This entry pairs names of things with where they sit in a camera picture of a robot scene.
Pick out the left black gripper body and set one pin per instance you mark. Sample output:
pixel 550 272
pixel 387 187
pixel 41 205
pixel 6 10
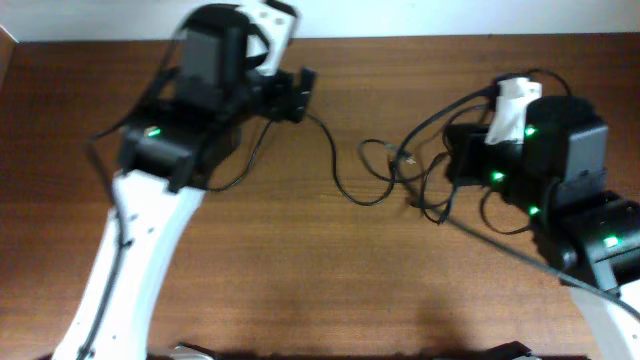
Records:
pixel 281 98

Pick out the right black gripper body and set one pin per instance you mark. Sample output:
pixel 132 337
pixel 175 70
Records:
pixel 461 153

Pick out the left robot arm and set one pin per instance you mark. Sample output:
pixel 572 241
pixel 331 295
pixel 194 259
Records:
pixel 222 68

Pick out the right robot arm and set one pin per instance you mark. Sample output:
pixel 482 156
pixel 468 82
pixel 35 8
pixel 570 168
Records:
pixel 557 176

